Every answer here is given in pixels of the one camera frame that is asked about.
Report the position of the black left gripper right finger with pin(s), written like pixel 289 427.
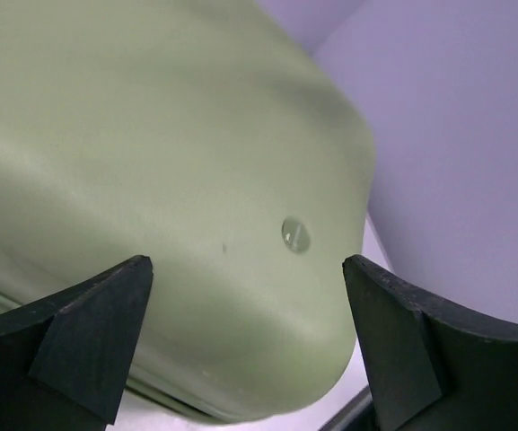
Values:
pixel 431 364

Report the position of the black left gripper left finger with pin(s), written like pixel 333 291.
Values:
pixel 65 359

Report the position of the green hard-shell suitcase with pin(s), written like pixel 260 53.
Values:
pixel 198 134

